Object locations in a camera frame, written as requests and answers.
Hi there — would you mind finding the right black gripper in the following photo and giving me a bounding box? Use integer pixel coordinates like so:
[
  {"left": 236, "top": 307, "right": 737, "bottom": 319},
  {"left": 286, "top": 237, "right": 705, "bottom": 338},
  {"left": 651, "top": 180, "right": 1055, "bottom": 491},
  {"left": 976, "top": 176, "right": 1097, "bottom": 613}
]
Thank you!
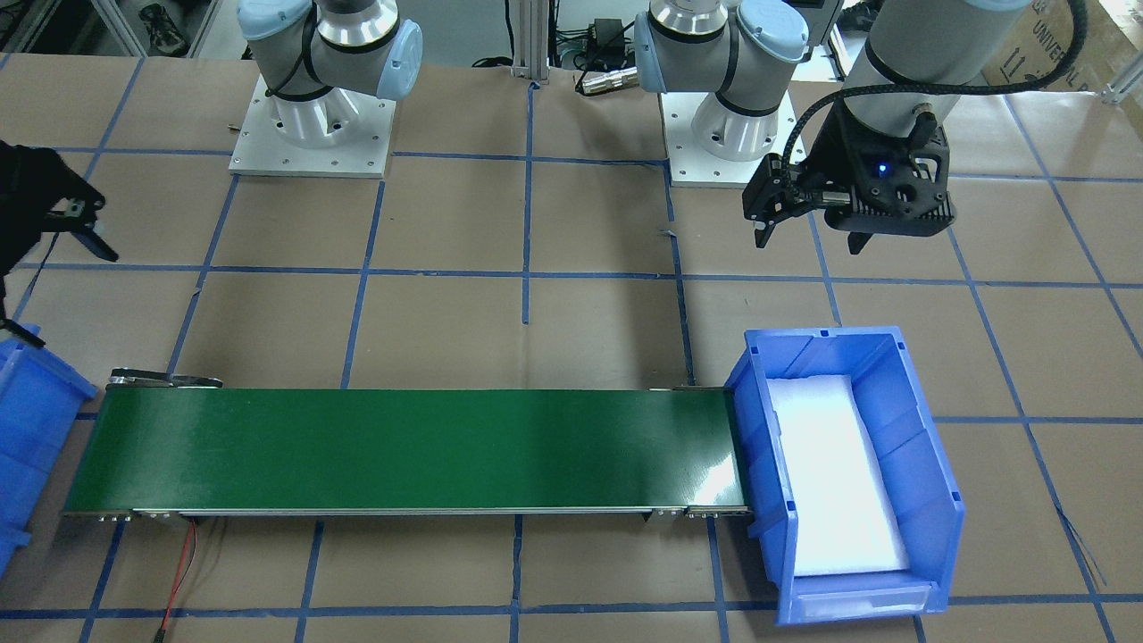
[{"left": 1, "top": 142, "right": 120, "bottom": 349}]

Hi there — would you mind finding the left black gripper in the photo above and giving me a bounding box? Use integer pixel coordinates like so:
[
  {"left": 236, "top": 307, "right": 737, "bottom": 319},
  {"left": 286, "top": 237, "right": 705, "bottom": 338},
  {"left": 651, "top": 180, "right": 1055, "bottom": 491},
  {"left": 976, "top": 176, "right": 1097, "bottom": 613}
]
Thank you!
[{"left": 743, "top": 154, "right": 876, "bottom": 255}]

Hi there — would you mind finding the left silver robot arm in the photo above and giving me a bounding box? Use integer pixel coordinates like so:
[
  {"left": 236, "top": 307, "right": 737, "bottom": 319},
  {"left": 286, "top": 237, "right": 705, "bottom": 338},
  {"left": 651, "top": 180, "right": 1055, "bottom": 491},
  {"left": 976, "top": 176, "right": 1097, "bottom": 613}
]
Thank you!
[{"left": 633, "top": 1, "right": 1089, "bottom": 254}]

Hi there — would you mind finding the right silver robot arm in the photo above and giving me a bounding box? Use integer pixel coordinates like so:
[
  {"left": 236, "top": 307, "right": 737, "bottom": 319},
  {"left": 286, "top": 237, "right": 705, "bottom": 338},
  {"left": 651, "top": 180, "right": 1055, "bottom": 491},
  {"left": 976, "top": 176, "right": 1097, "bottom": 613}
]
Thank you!
[{"left": 3, "top": 1, "right": 424, "bottom": 276}]

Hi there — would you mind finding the blue bin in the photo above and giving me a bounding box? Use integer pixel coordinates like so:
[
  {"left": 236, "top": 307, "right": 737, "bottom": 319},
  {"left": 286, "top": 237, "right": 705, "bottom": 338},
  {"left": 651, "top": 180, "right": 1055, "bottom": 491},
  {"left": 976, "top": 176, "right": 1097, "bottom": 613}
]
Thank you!
[
  {"left": 726, "top": 325, "right": 966, "bottom": 625},
  {"left": 1, "top": 338, "right": 96, "bottom": 573}
]

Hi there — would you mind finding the black power adapter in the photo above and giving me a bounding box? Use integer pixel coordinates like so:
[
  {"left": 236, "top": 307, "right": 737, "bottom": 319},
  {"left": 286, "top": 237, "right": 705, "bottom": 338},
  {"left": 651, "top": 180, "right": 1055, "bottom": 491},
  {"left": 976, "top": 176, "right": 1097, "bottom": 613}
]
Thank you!
[{"left": 588, "top": 18, "right": 626, "bottom": 57}]

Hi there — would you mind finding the white foam pad bin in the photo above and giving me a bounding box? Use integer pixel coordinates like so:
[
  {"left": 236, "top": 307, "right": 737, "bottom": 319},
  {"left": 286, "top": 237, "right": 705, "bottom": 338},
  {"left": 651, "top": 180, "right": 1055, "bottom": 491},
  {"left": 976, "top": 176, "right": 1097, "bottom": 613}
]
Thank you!
[{"left": 767, "top": 375, "right": 910, "bottom": 577}]

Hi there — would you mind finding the green conveyor belt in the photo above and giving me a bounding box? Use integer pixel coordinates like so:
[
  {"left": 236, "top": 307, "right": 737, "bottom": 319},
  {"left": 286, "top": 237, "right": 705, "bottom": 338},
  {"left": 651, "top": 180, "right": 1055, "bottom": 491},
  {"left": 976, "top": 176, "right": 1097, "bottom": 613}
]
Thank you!
[{"left": 64, "top": 388, "right": 748, "bottom": 517}]

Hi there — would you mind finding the cardboard box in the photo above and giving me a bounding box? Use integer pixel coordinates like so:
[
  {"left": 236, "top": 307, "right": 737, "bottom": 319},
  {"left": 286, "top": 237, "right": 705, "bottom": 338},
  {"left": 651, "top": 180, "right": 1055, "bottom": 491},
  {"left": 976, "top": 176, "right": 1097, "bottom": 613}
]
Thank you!
[{"left": 982, "top": 1, "right": 1142, "bottom": 91}]

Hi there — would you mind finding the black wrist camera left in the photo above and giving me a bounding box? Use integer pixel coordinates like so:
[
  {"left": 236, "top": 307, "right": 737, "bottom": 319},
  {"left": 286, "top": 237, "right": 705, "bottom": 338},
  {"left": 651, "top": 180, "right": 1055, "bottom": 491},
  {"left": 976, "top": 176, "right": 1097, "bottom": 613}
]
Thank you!
[{"left": 805, "top": 101, "right": 956, "bottom": 238}]

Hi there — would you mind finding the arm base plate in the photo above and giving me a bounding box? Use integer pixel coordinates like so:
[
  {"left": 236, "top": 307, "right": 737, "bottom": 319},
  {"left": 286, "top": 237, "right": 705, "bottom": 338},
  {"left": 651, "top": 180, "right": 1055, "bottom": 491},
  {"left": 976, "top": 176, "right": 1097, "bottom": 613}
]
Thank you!
[
  {"left": 229, "top": 78, "right": 399, "bottom": 180},
  {"left": 660, "top": 91, "right": 797, "bottom": 188}
]

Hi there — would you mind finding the aluminium frame post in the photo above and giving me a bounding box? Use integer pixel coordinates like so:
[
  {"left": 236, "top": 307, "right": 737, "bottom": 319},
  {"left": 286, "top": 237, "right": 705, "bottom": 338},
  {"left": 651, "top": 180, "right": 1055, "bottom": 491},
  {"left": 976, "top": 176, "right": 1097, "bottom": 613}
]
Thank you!
[{"left": 506, "top": 1, "right": 555, "bottom": 86}]

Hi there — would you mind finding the red black power wire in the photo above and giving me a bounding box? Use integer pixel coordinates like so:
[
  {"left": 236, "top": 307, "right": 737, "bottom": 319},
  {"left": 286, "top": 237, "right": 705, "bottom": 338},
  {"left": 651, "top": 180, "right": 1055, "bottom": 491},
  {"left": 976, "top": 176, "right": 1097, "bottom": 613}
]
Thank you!
[{"left": 155, "top": 519, "right": 229, "bottom": 643}]

